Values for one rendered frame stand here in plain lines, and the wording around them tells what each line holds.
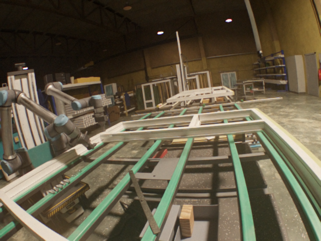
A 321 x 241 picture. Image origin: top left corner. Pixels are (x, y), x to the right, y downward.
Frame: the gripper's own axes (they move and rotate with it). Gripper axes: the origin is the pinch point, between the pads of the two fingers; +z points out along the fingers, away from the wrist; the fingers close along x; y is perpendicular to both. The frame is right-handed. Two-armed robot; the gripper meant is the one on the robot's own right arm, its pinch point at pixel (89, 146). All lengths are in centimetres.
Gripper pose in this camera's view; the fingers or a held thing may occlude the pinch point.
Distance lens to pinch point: 126.3
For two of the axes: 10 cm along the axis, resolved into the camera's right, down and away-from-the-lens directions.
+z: 3.3, 6.1, 7.2
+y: 1.3, -7.8, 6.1
